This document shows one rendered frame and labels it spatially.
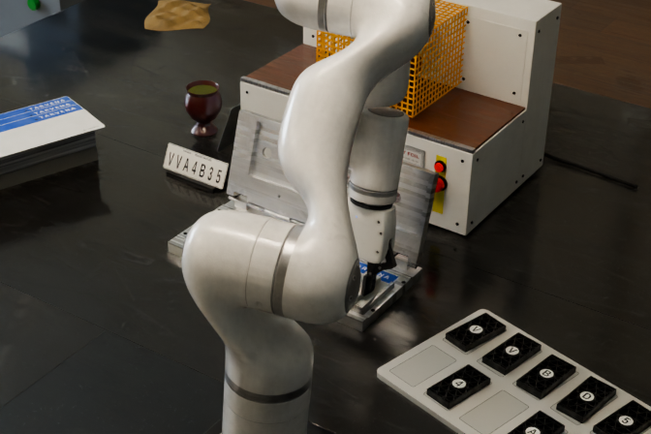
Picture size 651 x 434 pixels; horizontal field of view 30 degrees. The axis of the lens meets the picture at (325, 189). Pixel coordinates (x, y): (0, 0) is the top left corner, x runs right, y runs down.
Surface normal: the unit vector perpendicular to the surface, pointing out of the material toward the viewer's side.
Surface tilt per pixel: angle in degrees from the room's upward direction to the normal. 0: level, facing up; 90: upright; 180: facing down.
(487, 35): 90
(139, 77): 0
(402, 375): 0
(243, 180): 74
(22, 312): 0
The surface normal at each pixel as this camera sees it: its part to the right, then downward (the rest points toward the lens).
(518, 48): -0.56, 0.41
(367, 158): -0.43, 0.25
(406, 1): 0.04, -0.32
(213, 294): -0.20, 0.55
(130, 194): 0.01, -0.86
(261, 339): 0.41, -0.47
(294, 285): -0.25, 0.15
